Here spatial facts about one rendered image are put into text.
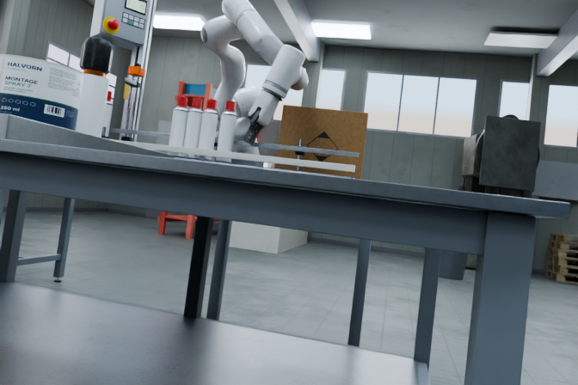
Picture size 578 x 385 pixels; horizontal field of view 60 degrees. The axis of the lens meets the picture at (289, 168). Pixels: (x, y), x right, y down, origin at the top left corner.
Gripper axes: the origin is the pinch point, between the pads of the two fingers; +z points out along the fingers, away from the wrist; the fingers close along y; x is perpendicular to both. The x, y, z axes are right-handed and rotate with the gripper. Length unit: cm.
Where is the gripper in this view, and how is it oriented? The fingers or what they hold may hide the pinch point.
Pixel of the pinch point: (250, 137)
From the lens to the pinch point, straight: 161.8
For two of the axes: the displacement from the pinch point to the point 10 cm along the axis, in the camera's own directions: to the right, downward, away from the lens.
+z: -4.5, 8.9, 0.2
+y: -2.2, -0.9, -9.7
